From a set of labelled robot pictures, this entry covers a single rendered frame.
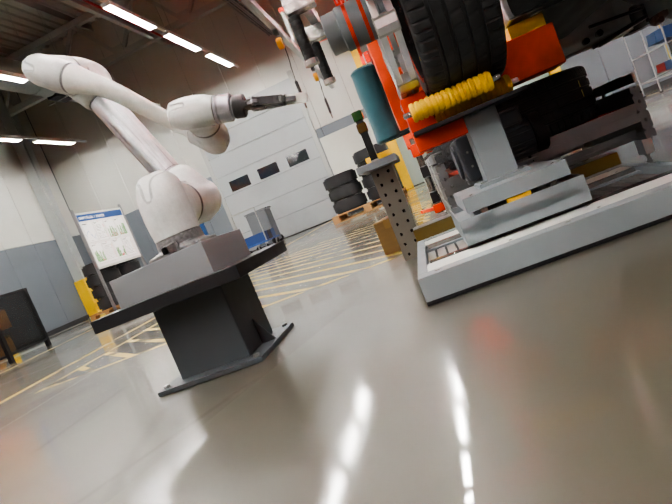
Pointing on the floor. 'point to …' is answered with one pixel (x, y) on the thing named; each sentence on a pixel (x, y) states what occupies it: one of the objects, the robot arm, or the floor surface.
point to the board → (107, 239)
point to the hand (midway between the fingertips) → (296, 98)
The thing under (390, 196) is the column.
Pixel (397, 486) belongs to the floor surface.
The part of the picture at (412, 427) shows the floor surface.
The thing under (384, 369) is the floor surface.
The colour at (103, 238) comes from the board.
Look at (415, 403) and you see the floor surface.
